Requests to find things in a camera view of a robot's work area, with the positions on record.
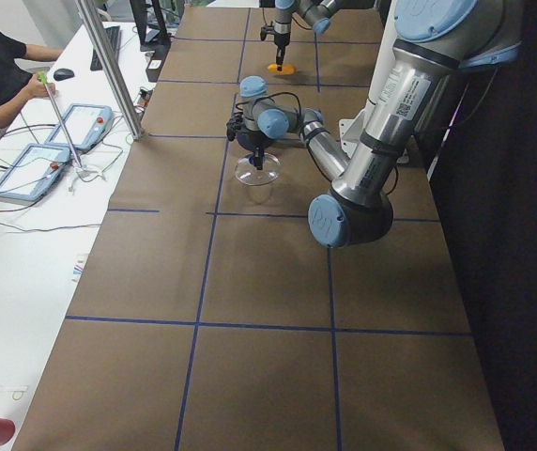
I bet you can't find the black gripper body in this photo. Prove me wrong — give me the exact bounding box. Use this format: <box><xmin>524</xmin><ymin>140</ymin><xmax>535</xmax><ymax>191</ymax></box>
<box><xmin>247</xmin><ymin>131</ymin><xmax>273</xmax><ymax>157</ymax></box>
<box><xmin>274</xmin><ymin>33</ymin><xmax>291</xmax><ymax>56</ymax></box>

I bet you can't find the glass pot lid purple knob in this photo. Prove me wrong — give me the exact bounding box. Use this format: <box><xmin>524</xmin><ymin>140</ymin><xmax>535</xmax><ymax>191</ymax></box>
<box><xmin>235</xmin><ymin>154</ymin><xmax>281</xmax><ymax>186</ymax></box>

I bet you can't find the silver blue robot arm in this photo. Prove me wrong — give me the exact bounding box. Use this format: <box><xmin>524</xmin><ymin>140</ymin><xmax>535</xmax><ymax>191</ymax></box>
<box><xmin>260</xmin><ymin>0</ymin><xmax>379</xmax><ymax>74</ymax></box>
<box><xmin>226</xmin><ymin>1</ymin><xmax>524</xmax><ymax>248</ymax></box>

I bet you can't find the person's hand holding stick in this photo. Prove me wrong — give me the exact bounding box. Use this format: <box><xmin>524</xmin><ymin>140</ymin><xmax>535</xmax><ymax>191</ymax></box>
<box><xmin>27</xmin><ymin>77</ymin><xmax>56</xmax><ymax>98</ymax></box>

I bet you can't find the black monitor stand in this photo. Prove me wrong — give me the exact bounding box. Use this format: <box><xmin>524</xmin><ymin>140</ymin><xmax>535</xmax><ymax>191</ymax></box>
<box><xmin>130</xmin><ymin>0</ymin><xmax>171</xmax><ymax>52</ymax></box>

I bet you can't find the black keyboard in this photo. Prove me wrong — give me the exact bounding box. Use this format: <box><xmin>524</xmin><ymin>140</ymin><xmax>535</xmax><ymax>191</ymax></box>
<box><xmin>89</xmin><ymin>25</ymin><xmax>123</xmax><ymax>72</ymax></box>

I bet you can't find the far teach pendant tablet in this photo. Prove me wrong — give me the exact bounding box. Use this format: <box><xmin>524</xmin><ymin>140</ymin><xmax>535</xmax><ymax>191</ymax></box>
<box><xmin>63</xmin><ymin>103</ymin><xmax>114</xmax><ymax>154</ymax></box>

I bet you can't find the teach pendant tablet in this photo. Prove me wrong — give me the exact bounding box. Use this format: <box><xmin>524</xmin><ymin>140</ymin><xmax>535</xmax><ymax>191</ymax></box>
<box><xmin>63</xmin><ymin>103</ymin><xmax>114</xmax><ymax>154</ymax></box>
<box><xmin>0</xmin><ymin>144</ymin><xmax>71</xmax><ymax>202</ymax></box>

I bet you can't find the black computer mouse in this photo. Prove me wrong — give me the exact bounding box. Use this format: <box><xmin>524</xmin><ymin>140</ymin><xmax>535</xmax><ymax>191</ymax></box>
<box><xmin>54</xmin><ymin>68</ymin><xmax>75</xmax><ymax>81</ymax></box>

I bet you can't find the near teach pendant tablet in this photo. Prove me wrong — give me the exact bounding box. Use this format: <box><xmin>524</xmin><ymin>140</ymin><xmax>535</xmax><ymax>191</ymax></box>
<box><xmin>0</xmin><ymin>144</ymin><xmax>71</xmax><ymax>202</ymax></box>

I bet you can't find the dark pot purple handle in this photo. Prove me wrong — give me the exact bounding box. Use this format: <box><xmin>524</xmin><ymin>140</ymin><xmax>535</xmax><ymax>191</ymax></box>
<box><xmin>227</xmin><ymin>132</ymin><xmax>303</xmax><ymax>151</ymax></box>

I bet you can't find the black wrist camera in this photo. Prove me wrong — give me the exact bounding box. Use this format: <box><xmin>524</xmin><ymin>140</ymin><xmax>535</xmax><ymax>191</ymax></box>
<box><xmin>260</xmin><ymin>24</ymin><xmax>274</xmax><ymax>41</ymax></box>
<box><xmin>226</xmin><ymin>112</ymin><xmax>244</xmax><ymax>142</ymax></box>

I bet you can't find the black camera cable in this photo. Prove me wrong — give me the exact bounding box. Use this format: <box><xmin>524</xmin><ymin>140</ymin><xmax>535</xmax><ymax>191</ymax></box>
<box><xmin>235</xmin><ymin>91</ymin><xmax>305</xmax><ymax>132</ymax></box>

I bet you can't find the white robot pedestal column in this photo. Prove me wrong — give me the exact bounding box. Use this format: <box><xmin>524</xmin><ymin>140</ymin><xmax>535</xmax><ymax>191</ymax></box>
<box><xmin>339</xmin><ymin>1</ymin><xmax>397</xmax><ymax>157</ymax></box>

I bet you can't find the grey aluminium frame post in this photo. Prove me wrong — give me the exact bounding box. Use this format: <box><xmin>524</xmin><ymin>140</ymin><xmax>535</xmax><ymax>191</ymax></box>
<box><xmin>75</xmin><ymin>0</ymin><xmax>144</xmax><ymax>141</ymax></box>

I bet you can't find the metal stick green handle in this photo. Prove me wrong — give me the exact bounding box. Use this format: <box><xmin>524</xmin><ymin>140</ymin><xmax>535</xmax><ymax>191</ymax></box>
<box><xmin>36</xmin><ymin>71</ymin><xmax>84</xmax><ymax>172</ymax></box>

